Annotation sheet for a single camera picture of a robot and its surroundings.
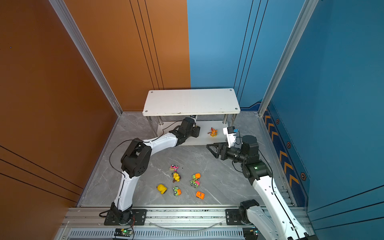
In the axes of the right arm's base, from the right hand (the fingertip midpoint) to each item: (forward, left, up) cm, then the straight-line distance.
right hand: (209, 146), depth 70 cm
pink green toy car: (0, +21, -24) cm, 32 cm away
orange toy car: (-15, +5, -24) cm, 29 cm away
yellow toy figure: (-12, +26, -24) cm, 37 cm away
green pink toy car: (-9, +7, -23) cm, 26 cm away
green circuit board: (-31, +42, -27) cm, 59 cm away
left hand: (+27, +6, -15) cm, 31 cm away
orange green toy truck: (-5, +6, -23) cm, 25 cm away
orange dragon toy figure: (+20, -4, -15) cm, 25 cm away
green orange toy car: (-13, +18, -24) cm, 32 cm away
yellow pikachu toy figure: (-6, +18, -22) cm, 29 cm away
